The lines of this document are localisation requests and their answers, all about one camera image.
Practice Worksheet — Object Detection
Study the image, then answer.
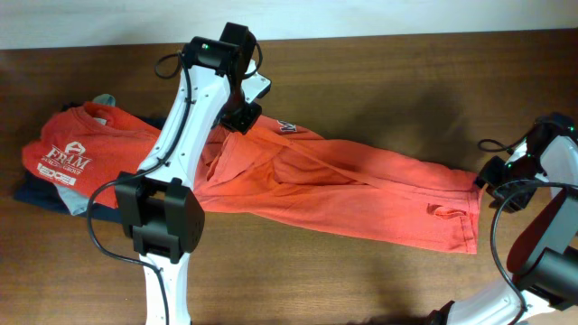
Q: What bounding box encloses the plain red t-shirt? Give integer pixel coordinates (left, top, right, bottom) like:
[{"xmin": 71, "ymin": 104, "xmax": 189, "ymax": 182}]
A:
[{"xmin": 194, "ymin": 116, "xmax": 481, "ymax": 254}]

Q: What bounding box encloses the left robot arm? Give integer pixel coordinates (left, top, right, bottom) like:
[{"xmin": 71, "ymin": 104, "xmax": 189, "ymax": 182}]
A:
[{"xmin": 115, "ymin": 23, "xmax": 271, "ymax": 324}]

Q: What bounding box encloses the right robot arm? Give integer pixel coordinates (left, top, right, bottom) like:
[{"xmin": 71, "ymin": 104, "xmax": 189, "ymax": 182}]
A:
[{"xmin": 424, "ymin": 113, "xmax": 577, "ymax": 325}]

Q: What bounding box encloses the folded red printed t-shirt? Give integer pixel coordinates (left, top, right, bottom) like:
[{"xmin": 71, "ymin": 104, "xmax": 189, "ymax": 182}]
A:
[{"xmin": 22, "ymin": 102, "xmax": 160, "ymax": 197}]

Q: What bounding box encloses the folded navy blue t-shirt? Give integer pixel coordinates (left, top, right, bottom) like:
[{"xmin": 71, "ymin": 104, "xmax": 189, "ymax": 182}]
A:
[{"xmin": 13, "ymin": 116, "xmax": 166, "ymax": 224}]

